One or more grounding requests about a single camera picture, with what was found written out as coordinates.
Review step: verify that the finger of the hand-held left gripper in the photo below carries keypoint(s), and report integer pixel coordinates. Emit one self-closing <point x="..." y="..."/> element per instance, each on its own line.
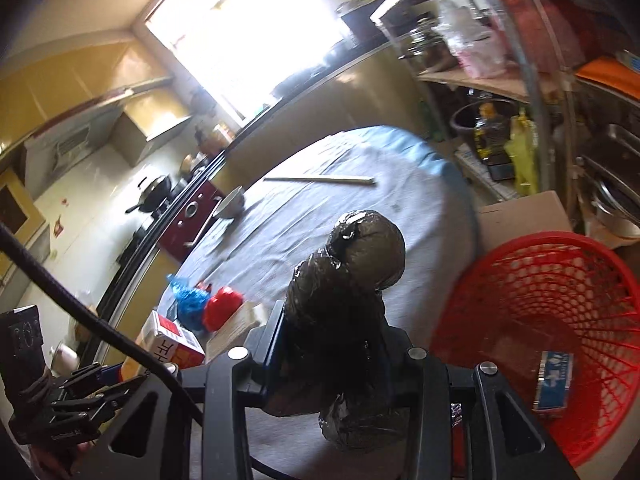
<point x="90" y="375"/>
<point x="100" y="402"/>

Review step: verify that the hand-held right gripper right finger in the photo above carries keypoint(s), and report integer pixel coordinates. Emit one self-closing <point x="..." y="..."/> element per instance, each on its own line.
<point x="420" y="375"/>

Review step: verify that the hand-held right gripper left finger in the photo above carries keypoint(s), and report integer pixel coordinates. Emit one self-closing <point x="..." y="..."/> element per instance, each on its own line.
<point x="276" y="345"/>

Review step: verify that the beige box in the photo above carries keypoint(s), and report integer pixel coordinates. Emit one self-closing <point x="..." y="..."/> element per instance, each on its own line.
<point x="235" y="330"/>

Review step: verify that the red plastic bag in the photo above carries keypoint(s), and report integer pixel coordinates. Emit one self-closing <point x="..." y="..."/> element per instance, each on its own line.
<point x="222" y="307"/>

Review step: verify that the orange white carton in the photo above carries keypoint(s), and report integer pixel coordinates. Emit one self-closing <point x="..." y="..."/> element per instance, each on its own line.
<point x="170" y="340"/>

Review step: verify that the black plastic bag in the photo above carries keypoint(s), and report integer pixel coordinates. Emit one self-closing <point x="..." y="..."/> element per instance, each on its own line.
<point x="350" y="285"/>

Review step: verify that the blue plastic bag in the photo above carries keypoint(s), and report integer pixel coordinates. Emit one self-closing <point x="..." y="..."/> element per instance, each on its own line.
<point x="190" y="305"/>

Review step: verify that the red mesh basket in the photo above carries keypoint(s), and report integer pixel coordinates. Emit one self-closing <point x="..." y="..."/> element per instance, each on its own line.
<point x="530" y="242"/>

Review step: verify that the grey tablecloth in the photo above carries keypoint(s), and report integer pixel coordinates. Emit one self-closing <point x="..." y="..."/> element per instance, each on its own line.
<point x="310" y="220"/>

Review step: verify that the small blue box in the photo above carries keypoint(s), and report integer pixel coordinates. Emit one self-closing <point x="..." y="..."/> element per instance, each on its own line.
<point x="552" y="380"/>

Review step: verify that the dark red oven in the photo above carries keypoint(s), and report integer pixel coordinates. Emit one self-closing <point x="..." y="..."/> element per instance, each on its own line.
<point x="185" y="230"/>

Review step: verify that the white bowl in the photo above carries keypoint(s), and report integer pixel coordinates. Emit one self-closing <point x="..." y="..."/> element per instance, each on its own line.
<point x="232" y="202"/>

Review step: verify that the gas stove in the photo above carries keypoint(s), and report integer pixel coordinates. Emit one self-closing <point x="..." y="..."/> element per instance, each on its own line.
<point x="145" y="235"/>

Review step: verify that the wooden stick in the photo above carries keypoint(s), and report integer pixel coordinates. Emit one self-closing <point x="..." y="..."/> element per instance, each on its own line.
<point x="320" y="179"/>

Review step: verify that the cardboard box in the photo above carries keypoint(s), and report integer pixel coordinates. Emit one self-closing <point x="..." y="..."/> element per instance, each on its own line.
<point x="525" y="220"/>

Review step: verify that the black wok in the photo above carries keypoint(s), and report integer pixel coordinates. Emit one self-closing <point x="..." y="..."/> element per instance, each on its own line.
<point x="152" y="190"/>

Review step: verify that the range hood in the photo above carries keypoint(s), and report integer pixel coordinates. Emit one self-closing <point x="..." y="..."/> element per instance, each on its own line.
<point x="70" y="147"/>

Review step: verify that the blue table cover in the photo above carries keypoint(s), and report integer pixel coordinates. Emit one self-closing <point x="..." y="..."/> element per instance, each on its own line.
<point x="425" y="152"/>

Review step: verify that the yellow plastic bag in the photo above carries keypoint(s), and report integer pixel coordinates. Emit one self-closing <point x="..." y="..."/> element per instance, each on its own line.
<point x="522" y="160"/>

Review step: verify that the yellow oil bottle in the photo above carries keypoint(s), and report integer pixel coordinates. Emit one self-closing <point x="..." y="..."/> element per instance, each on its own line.
<point x="487" y="135"/>

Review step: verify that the steel bowl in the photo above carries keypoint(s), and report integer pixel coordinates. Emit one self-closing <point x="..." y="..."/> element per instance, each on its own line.
<point x="617" y="220"/>

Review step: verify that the black bucket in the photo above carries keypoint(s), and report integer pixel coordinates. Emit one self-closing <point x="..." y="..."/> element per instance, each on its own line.
<point x="462" y="120"/>

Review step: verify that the stainless steel dish rack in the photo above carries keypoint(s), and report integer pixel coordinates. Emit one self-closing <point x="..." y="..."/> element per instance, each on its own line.
<point x="535" y="110"/>

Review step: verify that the window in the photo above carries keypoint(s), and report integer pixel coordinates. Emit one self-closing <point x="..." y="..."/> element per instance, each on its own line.
<point x="240" y="35"/>

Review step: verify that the white plastic bag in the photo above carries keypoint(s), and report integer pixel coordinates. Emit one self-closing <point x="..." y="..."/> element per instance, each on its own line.
<point x="475" y="55"/>

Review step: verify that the steel pot with lid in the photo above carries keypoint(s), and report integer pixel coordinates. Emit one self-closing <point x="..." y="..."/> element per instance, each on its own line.
<point x="422" y="40"/>

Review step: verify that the microwave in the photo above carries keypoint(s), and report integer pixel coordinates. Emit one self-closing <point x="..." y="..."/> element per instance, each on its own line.
<point x="365" y="20"/>

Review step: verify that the orange board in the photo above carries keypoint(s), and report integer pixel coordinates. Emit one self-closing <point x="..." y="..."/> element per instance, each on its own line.
<point x="607" y="77"/>

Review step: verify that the metal rack with wooden shelves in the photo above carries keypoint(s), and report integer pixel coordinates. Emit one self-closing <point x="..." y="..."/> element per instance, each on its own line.
<point x="395" y="2"/>

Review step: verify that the pink red printed bag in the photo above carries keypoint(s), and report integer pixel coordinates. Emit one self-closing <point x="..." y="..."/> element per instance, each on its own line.
<point x="540" y="15"/>

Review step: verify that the wall cabinet with brown panel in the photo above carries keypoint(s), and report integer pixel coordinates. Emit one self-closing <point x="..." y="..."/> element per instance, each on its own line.
<point x="12" y="210"/>

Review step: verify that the yellow wall cabinet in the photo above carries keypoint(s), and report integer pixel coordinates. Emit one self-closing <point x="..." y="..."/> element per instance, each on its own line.
<point x="145" y="110"/>

